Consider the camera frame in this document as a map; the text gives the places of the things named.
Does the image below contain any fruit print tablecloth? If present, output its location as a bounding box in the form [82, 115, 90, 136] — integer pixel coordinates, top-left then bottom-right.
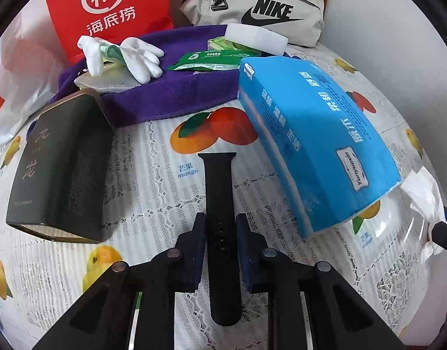
[0, 44, 447, 350]

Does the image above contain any black watch strap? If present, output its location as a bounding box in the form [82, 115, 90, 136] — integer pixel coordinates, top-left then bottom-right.
[197, 152, 242, 327]

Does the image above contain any white plastic bag red label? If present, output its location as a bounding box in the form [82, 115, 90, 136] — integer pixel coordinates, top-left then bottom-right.
[0, 18, 76, 145]

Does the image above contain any blue tissue pack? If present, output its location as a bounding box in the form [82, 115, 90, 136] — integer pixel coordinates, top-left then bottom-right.
[238, 56, 402, 238]

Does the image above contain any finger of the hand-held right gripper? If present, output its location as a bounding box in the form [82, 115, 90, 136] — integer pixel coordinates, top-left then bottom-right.
[429, 206, 447, 258]

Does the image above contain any purple towel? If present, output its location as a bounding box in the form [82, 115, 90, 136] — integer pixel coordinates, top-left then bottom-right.
[50, 25, 304, 128]

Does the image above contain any white tissue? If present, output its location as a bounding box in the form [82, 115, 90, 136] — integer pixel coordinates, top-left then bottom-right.
[400, 166, 446, 262]

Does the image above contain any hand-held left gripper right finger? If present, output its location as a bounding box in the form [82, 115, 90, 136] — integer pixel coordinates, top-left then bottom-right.
[235, 213, 410, 350]

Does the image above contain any green wet wipe packet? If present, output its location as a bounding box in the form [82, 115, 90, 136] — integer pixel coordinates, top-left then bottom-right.
[208, 37, 262, 57]

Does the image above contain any red paper bag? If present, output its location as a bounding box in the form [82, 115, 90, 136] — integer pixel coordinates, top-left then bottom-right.
[44, 0, 175, 65]

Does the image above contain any white glove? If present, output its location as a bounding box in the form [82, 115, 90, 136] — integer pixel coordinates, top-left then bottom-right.
[78, 36, 112, 77]
[119, 37, 165, 83]

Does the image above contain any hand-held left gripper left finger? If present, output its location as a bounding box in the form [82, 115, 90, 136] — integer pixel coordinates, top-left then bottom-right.
[32, 212, 207, 350]

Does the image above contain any clear plastic bag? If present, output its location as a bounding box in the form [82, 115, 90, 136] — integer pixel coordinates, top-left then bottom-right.
[74, 62, 140, 92]

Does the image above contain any white sponge block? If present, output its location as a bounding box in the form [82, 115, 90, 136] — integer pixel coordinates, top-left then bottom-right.
[224, 23, 289, 57]

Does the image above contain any dark green box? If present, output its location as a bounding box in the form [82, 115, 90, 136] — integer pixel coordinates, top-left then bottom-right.
[5, 88, 116, 244]

